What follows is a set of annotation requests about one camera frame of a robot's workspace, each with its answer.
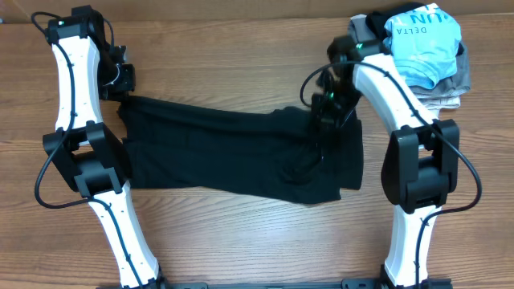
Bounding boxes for black t-shirt with logo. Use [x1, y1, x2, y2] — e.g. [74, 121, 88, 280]
[118, 96, 364, 205]

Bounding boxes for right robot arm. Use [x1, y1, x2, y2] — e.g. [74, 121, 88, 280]
[309, 36, 482, 289]

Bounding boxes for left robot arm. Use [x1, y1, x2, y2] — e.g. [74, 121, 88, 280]
[35, 6, 166, 288]

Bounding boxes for grey folded garment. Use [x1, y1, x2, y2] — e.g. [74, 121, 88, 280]
[348, 14, 471, 99]

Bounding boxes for beige folded garment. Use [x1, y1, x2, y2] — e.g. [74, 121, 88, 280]
[348, 14, 469, 111]

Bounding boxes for black folded garment in pile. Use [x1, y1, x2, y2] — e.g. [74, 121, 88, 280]
[366, 2, 462, 60]

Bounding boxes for light blue folded shirt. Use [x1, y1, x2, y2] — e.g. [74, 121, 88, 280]
[383, 3, 462, 89]

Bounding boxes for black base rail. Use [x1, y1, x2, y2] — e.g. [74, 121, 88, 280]
[96, 277, 455, 289]

